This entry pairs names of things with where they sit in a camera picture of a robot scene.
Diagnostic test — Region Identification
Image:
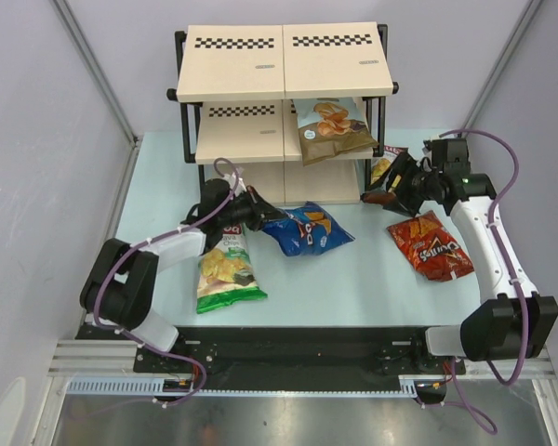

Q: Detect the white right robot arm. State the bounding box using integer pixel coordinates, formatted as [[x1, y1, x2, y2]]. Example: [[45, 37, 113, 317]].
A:
[[370, 130, 558, 373]]

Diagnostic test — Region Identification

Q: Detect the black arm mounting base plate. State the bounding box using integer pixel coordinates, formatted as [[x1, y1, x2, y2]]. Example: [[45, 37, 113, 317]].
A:
[[76, 326, 466, 391]]

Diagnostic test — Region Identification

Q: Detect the brown Chuba chips bag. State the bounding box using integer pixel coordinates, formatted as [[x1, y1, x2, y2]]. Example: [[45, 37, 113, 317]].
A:
[[361, 145, 408, 206]]

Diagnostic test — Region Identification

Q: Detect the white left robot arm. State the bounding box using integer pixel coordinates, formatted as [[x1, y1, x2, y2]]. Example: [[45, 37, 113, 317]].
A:
[[79, 178, 286, 372]]

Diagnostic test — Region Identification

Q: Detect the light blue brown chips bag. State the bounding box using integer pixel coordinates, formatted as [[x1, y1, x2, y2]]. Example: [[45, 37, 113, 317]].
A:
[[292, 97, 379, 166]]

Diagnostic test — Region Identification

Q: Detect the white slotted cable duct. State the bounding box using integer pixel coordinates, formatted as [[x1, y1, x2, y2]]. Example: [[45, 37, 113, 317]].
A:
[[67, 374, 201, 396]]

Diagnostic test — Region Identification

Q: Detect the aluminium frame rail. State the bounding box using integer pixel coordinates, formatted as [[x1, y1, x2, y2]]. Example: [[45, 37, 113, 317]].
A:
[[46, 338, 140, 378]]

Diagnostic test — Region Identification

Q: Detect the red Doritos bag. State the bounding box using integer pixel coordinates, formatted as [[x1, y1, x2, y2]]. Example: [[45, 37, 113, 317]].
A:
[[387, 211, 474, 282]]

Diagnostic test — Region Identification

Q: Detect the green Chuba cassava chips bag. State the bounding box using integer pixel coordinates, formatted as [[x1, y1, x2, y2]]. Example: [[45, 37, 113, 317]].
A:
[[196, 225, 268, 314]]

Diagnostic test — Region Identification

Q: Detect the blue Doritos bag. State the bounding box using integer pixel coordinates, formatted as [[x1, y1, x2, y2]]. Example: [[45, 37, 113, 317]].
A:
[[262, 202, 355, 257]]

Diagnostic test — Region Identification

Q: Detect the beige three-tier black-framed shelf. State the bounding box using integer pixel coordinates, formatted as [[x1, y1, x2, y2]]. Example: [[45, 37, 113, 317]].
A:
[[167, 22, 398, 205]]

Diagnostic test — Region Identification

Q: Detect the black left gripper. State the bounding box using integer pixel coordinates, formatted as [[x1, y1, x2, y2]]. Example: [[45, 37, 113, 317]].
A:
[[218, 186, 288, 232]]

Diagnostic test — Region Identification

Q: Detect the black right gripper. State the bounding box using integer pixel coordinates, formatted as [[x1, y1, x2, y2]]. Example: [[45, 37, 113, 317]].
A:
[[365, 151, 442, 218]]

